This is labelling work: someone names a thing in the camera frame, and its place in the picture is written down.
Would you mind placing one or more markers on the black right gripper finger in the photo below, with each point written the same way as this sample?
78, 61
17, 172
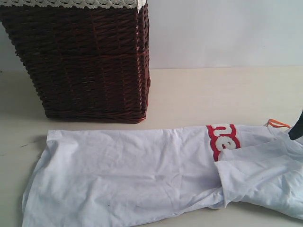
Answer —
296, 131

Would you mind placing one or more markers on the white t-shirt red print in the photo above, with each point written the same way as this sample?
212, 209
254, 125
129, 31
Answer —
112, 178

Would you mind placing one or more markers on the dark brown wicker basket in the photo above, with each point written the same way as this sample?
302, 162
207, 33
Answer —
85, 64

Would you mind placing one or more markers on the orange size tag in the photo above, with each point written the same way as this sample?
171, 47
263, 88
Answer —
277, 124

